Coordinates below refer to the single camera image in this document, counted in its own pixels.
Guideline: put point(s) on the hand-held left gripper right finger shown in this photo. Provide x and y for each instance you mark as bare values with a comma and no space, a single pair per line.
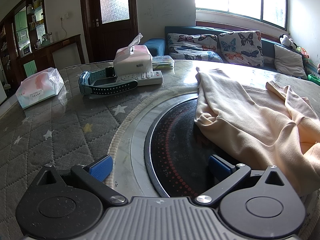
220,168

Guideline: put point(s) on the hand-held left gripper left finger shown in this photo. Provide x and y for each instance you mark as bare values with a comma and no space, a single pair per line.
101,168

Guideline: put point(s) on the cream sweater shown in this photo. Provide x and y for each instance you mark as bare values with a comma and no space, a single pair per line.
250,117

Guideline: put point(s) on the round black glass hob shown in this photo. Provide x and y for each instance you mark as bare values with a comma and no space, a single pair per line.
175,142

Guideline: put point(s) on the grey star quilted table cover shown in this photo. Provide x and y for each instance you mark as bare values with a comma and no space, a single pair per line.
62,130

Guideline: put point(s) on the soft white pink tissue pack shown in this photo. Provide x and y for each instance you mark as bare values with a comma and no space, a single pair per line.
37,90

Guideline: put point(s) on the white remote control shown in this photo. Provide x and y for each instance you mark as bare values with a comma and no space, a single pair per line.
150,77

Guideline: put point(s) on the white tissue box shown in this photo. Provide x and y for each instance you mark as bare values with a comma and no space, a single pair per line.
135,62

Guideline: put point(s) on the clear plastic box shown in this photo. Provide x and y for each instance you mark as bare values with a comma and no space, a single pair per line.
163,61

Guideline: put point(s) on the large butterfly print pillow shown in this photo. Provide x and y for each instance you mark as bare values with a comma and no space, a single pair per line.
240,47

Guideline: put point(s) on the grey pillow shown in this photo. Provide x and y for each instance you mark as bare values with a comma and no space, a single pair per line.
288,60

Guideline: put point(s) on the dark wooden door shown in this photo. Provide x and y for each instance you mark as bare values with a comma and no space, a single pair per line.
112,40

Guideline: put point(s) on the dark wooden side table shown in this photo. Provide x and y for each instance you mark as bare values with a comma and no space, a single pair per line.
57,45

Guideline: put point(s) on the green basin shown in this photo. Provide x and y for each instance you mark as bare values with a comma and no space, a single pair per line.
314,77

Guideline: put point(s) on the blue sofa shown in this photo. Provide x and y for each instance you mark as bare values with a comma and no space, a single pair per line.
155,45

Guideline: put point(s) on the glass pitcher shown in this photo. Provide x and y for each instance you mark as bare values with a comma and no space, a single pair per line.
37,44

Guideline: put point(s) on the white microwave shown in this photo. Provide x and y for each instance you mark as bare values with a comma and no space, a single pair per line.
26,50

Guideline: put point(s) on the colourful plush toy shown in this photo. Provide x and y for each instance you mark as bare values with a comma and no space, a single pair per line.
303,51

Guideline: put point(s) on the panda plush toy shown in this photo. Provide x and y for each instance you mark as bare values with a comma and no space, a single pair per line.
285,40

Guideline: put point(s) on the dark wooden shelf cabinet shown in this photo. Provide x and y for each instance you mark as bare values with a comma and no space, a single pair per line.
35,17

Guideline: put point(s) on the green kitchen cabinet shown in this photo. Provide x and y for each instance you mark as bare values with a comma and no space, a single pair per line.
20,18

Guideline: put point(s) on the white wall socket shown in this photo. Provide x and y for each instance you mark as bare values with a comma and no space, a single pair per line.
64,17

